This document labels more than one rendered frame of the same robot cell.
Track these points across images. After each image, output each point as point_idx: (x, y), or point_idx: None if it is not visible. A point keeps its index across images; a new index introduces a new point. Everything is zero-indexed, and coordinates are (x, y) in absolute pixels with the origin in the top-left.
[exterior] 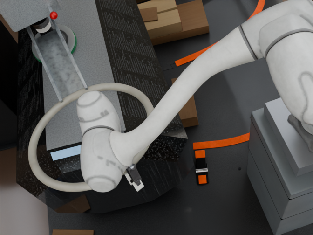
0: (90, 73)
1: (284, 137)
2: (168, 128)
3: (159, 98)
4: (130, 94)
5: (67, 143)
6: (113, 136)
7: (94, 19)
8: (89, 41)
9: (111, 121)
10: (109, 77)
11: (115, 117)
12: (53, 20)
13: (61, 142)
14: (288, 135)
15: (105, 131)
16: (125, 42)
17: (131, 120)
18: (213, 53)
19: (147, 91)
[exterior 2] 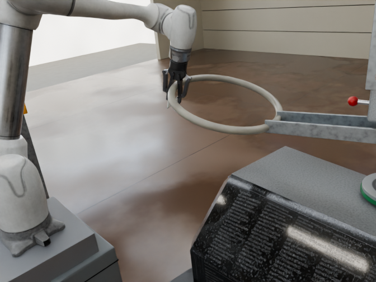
0: (317, 192)
1: (68, 211)
2: (209, 231)
3: (241, 250)
4: (261, 208)
5: (273, 153)
6: (153, 4)
7: None
8: (366, 217)
9: (167, 19)
10: (293, 197)
11: (168, 24)
12: (371, 128)
13: (278, 151)
14: (64, 214)
15: (163, 9)
16: (338, 267)
17: (236, 186)
18: None
19: (255, 240)
